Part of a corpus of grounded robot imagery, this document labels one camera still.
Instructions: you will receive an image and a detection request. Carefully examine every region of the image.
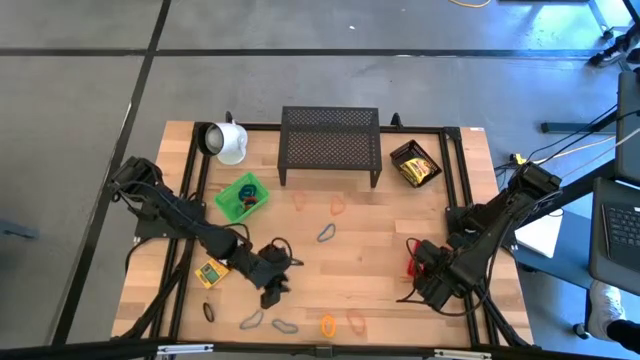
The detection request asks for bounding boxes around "dark grey laptop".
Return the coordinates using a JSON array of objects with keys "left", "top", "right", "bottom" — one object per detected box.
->
[{"left": 588, "top": 177, "right": 640, "bottom": 296}]

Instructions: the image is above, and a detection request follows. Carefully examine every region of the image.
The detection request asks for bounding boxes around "blue-grey floor object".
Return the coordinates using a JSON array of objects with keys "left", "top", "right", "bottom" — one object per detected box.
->
[{"left": 0, "top": 218, "right": 40, "bottom": 241}]

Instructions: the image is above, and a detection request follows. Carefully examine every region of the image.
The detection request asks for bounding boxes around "white mug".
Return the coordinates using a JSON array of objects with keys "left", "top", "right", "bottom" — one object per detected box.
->
[{"left": 196, "top": 119, "right": 250, "bottom": 167}]

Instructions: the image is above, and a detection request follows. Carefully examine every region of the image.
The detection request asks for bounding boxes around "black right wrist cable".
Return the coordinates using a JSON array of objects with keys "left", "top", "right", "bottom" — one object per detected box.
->
[{"left": 396, "top": 237, "right": 426, "bottom": 305}]

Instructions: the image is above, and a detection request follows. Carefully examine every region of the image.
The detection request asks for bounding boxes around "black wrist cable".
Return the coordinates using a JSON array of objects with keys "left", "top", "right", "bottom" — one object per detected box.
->
[
  {"left": 269, "top": 236, "right": 305, "bottom": 267},
  {"left": 396, "top": 237, "right": 426, "bottom": 305}
]

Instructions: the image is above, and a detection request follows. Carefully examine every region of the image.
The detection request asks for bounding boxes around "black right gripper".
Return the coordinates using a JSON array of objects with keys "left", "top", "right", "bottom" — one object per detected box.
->
[{"left": 413, "top": 239, "right": 474, "bottom": 309}]

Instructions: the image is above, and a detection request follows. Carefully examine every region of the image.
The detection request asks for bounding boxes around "silver frame bracket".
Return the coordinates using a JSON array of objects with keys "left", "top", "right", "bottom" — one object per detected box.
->
[
  {"left": 433, "top": 348, "right": 494, "bottom": 360},
  {"left": 156, "top": 343, "right": 215, "bottom": 357}
]

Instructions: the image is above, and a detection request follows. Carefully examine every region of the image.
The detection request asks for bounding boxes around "green plastic basket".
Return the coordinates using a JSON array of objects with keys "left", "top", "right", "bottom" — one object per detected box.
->
[{"left": 213, "top": 172, "right": 271, "bottom": 224}]

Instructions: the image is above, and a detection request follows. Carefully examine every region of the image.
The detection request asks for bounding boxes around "grey metal floor rail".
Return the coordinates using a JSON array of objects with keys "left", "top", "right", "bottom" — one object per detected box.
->
[{"left": 588, "top": 0, "right": 634, "bottom": 72}]

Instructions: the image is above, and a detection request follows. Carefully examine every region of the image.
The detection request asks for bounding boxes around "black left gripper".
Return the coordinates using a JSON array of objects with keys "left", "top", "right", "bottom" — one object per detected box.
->
[{"left": 232, "top": 241, "right": 292, "bottom": 310}]

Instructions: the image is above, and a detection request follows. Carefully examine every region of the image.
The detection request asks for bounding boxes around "black rig crossbar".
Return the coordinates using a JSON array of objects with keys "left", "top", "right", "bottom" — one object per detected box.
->
[{"left": 0, "top": 337, "right": 640, "bottom": 360}]

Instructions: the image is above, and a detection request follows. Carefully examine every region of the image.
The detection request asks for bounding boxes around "white box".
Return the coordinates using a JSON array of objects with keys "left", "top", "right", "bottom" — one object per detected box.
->
[{"left": 514, "top": 213, "right": 564, "bottom": 259}]

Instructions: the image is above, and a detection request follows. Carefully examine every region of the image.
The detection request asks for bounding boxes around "yellow green card box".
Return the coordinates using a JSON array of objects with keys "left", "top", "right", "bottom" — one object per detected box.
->
[{"left": 194, "top": 258, "right": 232, "bottom": 290}]

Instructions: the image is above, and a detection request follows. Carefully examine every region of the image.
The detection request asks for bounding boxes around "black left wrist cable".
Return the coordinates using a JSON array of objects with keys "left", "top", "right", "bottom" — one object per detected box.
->
[{"left": 269, "top": 236, "right": 305, "bottom": 267}]

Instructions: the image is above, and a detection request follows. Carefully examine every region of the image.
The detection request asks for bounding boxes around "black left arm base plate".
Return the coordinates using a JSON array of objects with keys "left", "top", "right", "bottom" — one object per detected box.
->
[{"left": 133, "top": 198, "right": 205, "bottom": 240}]

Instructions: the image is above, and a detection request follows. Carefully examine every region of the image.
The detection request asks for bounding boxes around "dark grey flat panel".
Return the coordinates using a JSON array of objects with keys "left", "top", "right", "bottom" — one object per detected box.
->
[{"left": 613, "top": 69, "right": 640, "bottom": 186}]

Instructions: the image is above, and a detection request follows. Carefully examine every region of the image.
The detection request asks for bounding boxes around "blue-grey side table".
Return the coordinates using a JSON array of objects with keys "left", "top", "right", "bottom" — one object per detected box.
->
[{"left": 513, "top": 208, "right": 600, "bottom": 292}]

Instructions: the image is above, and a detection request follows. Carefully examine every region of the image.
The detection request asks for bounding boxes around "person's leg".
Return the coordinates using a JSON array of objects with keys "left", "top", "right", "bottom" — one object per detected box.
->
[{"left": 605, "top": 319, "right": 640, "bottom": 351}]

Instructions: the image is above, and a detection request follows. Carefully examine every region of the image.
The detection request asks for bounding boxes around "red plastic basket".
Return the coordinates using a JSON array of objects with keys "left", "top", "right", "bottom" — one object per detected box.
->
[{"left": 405, "top": 252, "right": 421, "bottom": 281}]

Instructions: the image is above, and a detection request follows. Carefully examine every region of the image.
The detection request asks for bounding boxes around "black plastic basket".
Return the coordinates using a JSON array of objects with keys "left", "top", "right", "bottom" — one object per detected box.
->
[{"left": 388, "top": 139, "right": 444, "bottom": 189}]

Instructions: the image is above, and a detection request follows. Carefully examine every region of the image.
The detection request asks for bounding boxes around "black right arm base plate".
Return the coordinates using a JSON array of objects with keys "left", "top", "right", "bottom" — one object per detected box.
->
[{"left": 444, "top": 204, "right": 517, "bottom": 247}]

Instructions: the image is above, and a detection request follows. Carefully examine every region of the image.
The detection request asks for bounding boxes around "black desk foot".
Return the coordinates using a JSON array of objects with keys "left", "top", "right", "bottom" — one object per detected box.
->
[{"left": 539, "top": 121, "right": 619, "bottom": 135}]

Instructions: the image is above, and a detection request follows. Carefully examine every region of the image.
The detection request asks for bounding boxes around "white cable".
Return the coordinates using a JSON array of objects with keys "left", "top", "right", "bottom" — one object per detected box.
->
[{"left": 553, "top": 127, "right": 640, "bottom": 185}]

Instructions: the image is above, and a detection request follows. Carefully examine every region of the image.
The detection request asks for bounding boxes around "black desk beam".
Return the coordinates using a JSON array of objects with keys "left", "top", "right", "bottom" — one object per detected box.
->
[{"left": 514, "top": 159, "right": 619, "bottom": 229}]

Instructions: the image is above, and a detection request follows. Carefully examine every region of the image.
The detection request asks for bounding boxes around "black perforated metal riser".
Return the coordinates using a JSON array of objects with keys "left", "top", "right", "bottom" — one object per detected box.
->
[{"left": 277, "top": 105, "right": 384, "bottom": 190}]

